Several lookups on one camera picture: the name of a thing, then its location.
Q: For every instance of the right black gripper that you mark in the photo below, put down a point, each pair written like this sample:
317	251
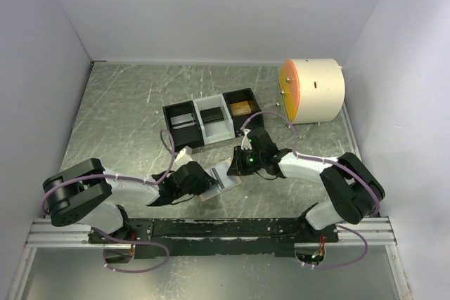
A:
237	166

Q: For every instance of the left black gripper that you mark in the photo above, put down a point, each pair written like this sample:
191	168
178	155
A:
206	182

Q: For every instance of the tan leather card holder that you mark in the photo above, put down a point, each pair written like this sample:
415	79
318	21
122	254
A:
213	190

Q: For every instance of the three-compartment black white tray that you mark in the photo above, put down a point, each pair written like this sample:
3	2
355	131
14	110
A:
201	134

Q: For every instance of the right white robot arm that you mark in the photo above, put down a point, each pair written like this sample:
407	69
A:
353	191

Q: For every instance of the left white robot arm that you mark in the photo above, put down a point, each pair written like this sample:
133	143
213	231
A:
87	193

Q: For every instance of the black card in tray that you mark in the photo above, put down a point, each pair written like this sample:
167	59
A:
211	115

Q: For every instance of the gold card in tray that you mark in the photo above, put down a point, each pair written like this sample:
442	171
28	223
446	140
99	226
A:
241	108

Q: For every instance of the silver card in tray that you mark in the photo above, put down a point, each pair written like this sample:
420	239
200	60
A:
182	121

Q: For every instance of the cream drum with orange face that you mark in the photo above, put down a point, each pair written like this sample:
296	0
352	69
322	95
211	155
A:
312	90

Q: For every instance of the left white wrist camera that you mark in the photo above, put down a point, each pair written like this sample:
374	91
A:
184	156

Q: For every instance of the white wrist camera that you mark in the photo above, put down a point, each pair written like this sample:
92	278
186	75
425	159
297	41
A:
184	156
246	142

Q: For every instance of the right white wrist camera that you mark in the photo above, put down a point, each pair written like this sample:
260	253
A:
246	142

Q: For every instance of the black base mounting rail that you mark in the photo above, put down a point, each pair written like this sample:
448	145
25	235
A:
208	237

